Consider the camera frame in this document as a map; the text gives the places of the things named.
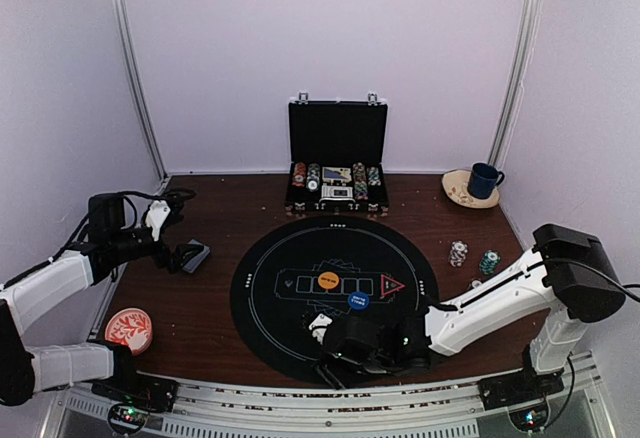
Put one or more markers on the black poker chip case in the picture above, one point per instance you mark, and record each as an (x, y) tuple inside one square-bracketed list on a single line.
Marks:
[(337, 133)]

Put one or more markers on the orange big blind button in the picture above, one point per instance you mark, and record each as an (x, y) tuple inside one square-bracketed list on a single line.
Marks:
[(328, 280)]

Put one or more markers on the white card box in case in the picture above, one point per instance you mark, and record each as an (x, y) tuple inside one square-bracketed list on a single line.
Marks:
[(334, 192)]

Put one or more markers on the green chip stack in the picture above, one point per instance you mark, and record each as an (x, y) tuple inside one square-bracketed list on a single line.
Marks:
[(489, 262)]

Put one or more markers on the aluminium frame post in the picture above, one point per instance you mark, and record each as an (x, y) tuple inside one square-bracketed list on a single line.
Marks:
[(524, 47), (136, 87)]

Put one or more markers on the dark blue mug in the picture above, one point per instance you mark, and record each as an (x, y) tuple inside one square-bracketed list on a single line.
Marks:
[(484, 178)]

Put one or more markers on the red chip row in case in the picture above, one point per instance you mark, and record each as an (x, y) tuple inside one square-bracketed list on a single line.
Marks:
[(299, 174)]

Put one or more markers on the right aluminium frame post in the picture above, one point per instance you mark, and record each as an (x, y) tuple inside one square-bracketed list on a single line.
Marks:
[(524, 47)]

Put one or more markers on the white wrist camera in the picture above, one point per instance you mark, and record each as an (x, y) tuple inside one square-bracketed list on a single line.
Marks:
[(155, 217), (318, 327)]

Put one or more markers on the white blue chip stack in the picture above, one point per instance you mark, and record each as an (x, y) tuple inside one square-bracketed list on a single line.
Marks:
[(457, 254)]

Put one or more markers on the blue small blind button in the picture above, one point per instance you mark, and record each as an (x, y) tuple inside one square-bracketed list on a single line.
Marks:
[(358, 301)]

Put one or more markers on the round black poker mat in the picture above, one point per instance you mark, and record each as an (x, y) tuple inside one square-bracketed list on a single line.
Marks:
[(275, 294)]

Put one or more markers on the multicolour chip row in case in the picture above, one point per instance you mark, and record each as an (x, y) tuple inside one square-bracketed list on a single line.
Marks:
[(360, 182)]

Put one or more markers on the blue playing card deck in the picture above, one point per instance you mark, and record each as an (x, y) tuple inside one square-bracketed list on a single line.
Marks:
[(196, 257)]

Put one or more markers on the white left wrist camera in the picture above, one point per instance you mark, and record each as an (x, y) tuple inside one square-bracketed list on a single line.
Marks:
[(155, 217)]

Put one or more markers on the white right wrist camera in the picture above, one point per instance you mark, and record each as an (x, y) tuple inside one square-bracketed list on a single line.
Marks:
[(318, 327)]

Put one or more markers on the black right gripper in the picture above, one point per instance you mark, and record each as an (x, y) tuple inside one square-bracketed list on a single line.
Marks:
[(324, 371)]

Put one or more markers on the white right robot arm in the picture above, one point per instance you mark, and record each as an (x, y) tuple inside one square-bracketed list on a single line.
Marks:
[(566, 273)]

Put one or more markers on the red triangle all-in marker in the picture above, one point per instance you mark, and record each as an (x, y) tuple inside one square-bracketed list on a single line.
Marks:
[(389, 286)]

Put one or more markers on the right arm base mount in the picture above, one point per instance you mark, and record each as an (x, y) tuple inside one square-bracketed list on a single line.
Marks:
[(525, 398)]

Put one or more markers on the beige ceramic plate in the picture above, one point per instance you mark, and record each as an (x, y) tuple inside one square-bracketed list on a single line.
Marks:
[(455, 186)]

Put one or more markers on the front aluminium rail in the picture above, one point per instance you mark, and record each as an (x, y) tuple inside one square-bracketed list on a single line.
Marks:
[(452, 408)]

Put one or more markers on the purple green chip row in case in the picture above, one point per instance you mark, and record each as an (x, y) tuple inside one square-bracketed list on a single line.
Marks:
[(373, 176)]

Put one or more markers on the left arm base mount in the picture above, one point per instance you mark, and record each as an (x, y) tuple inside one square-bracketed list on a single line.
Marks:
[(134, 405)]

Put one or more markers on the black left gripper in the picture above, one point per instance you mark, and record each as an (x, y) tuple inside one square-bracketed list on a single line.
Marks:
[(174, 262)]

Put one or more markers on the red white round coaster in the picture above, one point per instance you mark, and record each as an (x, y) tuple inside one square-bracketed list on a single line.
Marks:
[(131, 327)]

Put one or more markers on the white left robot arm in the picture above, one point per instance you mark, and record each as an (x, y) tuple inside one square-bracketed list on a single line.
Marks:
[(100, 244)]

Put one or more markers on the left aluminium frame post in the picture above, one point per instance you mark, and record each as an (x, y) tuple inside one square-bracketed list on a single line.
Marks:
[(136, 87)]

